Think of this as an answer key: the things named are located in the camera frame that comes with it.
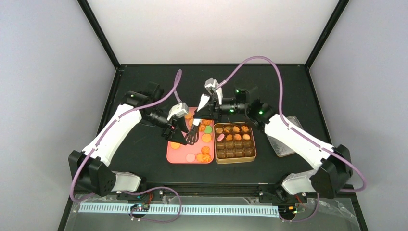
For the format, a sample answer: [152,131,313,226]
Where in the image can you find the green round cookie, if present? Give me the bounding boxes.
[204,126,213,134]

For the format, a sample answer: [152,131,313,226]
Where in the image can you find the pink plastic tray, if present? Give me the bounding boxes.
[166,119,215,164]

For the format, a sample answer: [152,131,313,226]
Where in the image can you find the pink round cookie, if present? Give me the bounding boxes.
[186,153,196,163]
[216,133,225,142]

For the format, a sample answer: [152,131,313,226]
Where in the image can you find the gold cookie tin box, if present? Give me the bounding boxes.
[214,122,257,164]

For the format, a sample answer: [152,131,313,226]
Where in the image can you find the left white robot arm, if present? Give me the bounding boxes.
[68,82,189,200]

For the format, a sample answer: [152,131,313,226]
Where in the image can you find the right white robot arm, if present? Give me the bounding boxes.
[193,89,353,202]

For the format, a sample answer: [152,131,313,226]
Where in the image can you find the large round sugar cookie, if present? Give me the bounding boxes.
[201,133,212,143]

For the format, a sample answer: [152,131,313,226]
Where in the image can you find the orange swirl cookie bottom right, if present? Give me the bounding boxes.
[196,153,212,163]

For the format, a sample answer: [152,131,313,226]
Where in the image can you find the clear plastic tin lid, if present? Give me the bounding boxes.
[267,115,304,157]

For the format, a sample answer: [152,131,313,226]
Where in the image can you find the left circuit board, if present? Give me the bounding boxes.
[130,203,150,212]

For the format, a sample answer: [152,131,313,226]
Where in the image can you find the circuit board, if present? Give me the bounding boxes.
[278,206,298,214]
[130,203,150,212]

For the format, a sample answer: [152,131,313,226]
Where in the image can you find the clear plastic sheet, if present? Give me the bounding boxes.
[65,196,360,231]

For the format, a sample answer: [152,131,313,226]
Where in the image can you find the right circuit board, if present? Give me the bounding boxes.
[278,206,298,214]

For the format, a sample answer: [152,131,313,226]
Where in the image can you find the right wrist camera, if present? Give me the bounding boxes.
[204,78,223,105]

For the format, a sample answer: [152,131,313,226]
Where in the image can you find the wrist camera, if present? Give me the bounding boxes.
[204,78,223,105]
[167,103,189,121]

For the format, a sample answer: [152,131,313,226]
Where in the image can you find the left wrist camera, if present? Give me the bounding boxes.
[167,103,189,121]

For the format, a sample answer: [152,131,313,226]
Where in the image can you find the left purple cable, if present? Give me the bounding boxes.
[69,69,183,224]

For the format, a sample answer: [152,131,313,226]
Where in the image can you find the purple cable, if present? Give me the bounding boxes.
[69,69,183,224]
[217,56,368,223]

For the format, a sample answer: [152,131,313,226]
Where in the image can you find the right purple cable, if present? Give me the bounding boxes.
[217,56,368,223]

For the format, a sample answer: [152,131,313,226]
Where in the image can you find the white slotted cable rail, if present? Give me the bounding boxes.
[76,202,279,218]

